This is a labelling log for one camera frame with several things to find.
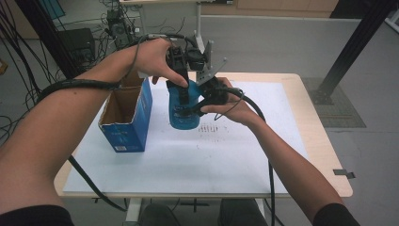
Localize grey computer tower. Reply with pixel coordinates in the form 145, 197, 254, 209
105, 8, 135, 49

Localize white paper sheet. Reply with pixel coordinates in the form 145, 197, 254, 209
62, 79, 310, 195

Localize white table leg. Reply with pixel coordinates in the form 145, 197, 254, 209
124, 197, 144, 226

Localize grey metal bracket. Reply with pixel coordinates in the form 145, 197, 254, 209
332, 169, 357, 180

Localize blue cardboard box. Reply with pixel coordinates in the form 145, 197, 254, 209
98, 76, 153, 153

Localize person's black sleeve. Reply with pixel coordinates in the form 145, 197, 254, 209
0, 204, 75, 226
312, 202, 361, 226

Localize person's right hand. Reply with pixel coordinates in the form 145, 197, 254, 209
199, 76, 265, 128

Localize person's left black sleeve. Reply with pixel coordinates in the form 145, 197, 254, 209
0, 204, 75, 226

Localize black equipment box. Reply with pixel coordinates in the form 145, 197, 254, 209
58, 27, 96, 65

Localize black metal frame post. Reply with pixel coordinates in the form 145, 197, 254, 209
15, 0, 81, 80
309, 0, 399, 106

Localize blue bottle with white cap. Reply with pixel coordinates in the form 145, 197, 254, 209
168, 78, 203, 131

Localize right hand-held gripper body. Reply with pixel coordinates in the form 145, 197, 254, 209
196, 56, 230, 106

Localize person's right black sleeve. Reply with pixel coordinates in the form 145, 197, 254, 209
312, 202, 361, 226

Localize wooden cabinet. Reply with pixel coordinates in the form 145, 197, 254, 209
200, 0, 341, 19

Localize person's left hand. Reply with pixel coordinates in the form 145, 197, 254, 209
130, 38, 190, 89

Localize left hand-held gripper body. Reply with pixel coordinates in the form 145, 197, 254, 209
165, 40, 215, 82

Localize person's dark trousers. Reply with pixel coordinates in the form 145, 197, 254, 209
139, 198, 262, 226

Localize white desk leg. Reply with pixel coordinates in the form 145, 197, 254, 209
193, 0, 207, 54

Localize thin black wire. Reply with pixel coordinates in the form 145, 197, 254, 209
214, 89, 245, 122

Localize bundle of black cables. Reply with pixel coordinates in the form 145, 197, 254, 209
0, 4, 64, 144

